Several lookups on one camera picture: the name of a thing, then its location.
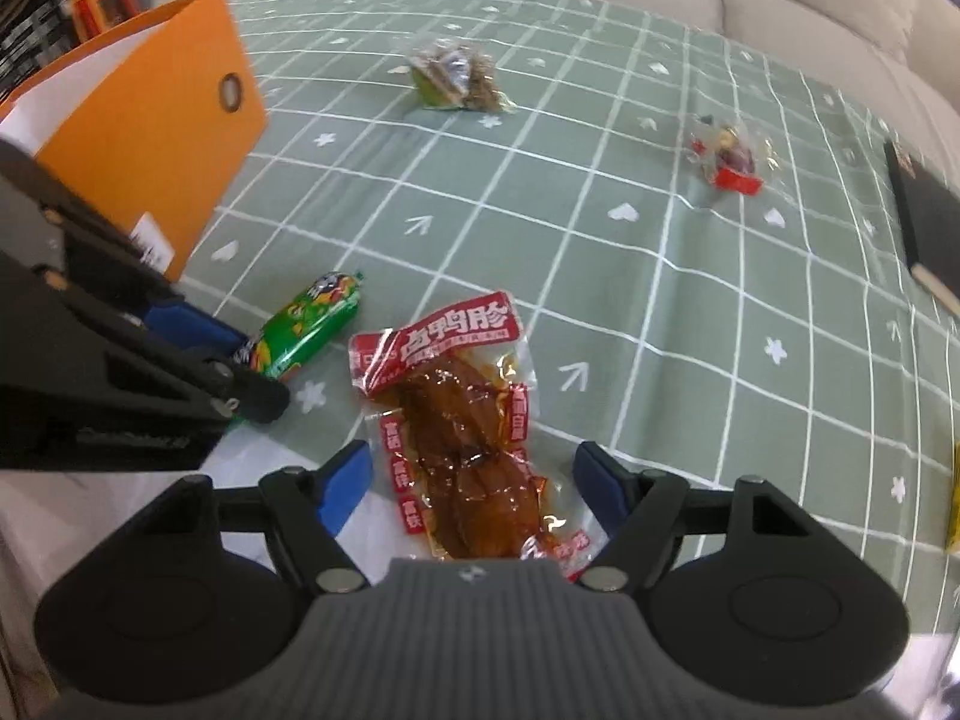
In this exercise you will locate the clear red candy packet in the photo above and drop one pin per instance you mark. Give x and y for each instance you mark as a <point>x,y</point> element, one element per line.
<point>731,157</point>

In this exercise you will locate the small yellow box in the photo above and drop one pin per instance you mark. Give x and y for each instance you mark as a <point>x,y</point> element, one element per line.
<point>953,527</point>

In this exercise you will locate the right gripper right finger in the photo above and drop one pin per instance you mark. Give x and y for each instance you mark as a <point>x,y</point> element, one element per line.
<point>741,588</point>

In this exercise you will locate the red yellow stools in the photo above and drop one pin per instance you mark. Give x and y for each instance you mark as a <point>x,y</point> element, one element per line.
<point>93,17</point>

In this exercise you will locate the green checkered tablecloth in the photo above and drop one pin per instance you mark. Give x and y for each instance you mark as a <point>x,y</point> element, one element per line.
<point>716,334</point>

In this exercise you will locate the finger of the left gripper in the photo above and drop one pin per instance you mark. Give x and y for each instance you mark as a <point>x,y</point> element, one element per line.
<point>45,226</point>
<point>61,341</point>

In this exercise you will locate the green sausage stick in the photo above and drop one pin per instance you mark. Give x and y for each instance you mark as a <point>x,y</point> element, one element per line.
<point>296,333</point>

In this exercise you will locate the clear nut mix packet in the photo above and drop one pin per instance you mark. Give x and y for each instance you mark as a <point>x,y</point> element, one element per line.
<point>451,75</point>

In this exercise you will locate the orange cardboard box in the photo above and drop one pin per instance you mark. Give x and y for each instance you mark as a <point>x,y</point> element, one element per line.
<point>149,123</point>

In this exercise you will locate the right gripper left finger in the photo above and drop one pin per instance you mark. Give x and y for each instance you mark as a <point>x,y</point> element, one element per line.
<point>204,586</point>

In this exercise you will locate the black notebook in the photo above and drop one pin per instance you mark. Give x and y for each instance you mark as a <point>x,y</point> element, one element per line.
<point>929,216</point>

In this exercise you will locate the red braised meat packet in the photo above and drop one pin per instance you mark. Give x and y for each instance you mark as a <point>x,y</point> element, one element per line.
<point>450,401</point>

